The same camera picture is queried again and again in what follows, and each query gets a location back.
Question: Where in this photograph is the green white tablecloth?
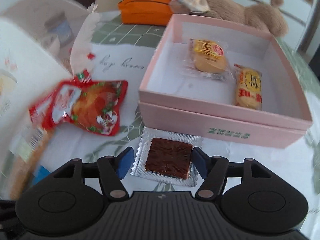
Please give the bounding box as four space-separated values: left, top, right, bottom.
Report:
0 10 320 240

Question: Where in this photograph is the dark jerky silver pack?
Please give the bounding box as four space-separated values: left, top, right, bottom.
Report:
131 127 202 187

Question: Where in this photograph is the blue seaweed snack pack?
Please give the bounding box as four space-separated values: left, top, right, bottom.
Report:
31 165 51 185

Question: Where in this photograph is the brown plush teddy bear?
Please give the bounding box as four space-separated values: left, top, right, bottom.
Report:
169 0 289 37

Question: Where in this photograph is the orange tissue pouch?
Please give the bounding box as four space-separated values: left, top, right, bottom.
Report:
118 0 173 26

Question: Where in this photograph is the long biscuit stick pack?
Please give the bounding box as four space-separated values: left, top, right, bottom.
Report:
7 127 54 200

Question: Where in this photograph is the red chicken leg snack pack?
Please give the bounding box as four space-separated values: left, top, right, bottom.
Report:
29 71 129 137

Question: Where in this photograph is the small bread yellow pack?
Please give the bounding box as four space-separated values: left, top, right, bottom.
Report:
180 38 234 82

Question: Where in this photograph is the pink cardboard box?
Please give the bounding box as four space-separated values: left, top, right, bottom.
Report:
139 14 312 148

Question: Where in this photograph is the rice cracker pack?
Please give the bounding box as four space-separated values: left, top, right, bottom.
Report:
234 64 262 111

